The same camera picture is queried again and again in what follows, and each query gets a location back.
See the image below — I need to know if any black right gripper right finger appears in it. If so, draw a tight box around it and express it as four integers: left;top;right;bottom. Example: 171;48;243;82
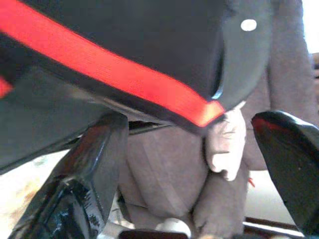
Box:
251;111;319;236

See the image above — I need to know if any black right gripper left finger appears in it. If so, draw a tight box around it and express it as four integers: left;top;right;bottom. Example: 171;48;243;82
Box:
8;112;129;239

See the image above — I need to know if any black jacket red trim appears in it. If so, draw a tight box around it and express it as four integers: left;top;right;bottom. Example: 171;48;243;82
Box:
0;0;229;175

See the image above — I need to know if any grey fabric sofa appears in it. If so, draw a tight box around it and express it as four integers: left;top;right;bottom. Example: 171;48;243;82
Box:
117;0;319;239

